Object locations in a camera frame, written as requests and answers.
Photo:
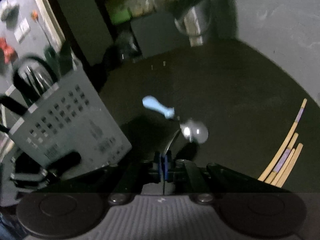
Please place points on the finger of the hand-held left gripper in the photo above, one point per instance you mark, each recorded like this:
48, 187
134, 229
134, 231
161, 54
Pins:
13, 105
65, 163

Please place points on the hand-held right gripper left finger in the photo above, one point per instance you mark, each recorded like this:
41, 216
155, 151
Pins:
160, 167

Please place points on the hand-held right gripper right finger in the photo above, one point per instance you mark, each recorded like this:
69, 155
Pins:
168, 167

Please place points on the metal spoon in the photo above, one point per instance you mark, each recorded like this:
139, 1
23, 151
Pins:
172, 142

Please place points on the white perforated utensil basket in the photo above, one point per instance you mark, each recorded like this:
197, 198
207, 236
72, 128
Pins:
70, 125

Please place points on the purple banded wooden chopstick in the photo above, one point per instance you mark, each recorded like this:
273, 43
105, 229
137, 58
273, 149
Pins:
287, 140
283, 165

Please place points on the plain wooden chopstick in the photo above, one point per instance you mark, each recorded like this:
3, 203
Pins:
293, 165

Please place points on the black plastic bag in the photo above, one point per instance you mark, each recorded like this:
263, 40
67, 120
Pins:
126, 45

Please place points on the grey cabinet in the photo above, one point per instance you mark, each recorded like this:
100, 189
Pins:
157, 35

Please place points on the green box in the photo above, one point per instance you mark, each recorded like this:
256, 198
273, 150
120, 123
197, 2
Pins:
121, 16

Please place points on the white wall switch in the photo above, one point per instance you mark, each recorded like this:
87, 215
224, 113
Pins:
22, 31

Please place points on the orange wall plug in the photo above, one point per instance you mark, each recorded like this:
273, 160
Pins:
35, 15

